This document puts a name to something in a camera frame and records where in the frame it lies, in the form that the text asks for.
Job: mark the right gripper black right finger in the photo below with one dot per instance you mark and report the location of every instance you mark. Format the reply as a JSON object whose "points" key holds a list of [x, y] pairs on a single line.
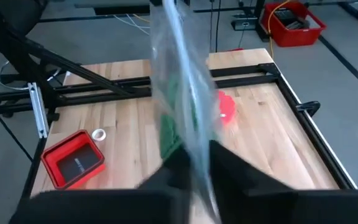
{"points": [[275, 205]]}

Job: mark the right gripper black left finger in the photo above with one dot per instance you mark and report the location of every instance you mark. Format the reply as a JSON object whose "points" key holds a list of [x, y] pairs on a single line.
{"points": [[104, 208]]}

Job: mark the green elastic bandage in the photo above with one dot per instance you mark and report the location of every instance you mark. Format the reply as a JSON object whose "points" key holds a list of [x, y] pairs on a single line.
{"points": [[168, 137]]}

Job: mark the clear plastic bag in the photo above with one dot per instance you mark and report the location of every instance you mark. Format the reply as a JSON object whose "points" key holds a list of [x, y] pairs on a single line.
{"points": [[182, 46]]}

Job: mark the white tape roll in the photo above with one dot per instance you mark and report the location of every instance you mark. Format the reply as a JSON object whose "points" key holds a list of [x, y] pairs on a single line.
{"points": [[93, 134]]}

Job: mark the red square box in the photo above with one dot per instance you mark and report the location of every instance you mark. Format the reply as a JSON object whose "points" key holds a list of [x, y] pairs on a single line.
{"points": [[51, 161]]}

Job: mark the black table clamp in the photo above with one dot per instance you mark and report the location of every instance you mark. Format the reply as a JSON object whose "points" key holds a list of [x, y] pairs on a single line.
{"points": [[308, 108]]}

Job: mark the pinkish red round disc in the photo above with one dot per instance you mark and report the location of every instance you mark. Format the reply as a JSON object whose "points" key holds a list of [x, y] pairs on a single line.
{"points": [[228, 105]]}

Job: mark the red corner pad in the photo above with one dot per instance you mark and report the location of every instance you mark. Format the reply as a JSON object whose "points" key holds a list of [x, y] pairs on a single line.
{"points": [[236, 49]]}

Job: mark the red plastic crate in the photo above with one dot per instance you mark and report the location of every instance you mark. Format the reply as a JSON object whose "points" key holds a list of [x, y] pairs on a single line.
{"points": [[291, 39]]}

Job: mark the dark grey electronic device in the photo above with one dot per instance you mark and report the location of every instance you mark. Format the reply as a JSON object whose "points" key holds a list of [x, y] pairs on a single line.
{"points": [[283, 14], [298, 24]]}

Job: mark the grey power supply box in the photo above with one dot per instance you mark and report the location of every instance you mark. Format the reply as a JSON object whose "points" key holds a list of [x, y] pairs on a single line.
{"points": [[245, 22]]}

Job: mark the dark grey chair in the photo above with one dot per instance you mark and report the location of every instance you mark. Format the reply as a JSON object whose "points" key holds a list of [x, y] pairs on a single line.
{"points": [[20, 15]]}

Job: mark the silver metal bracket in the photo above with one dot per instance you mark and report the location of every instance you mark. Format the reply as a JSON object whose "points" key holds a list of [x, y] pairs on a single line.
{"points": [[39, 109]]}

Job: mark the black metal floor frame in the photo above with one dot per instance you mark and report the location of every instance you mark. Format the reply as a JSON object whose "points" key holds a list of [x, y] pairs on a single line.
{"points": [[357, 12]]}

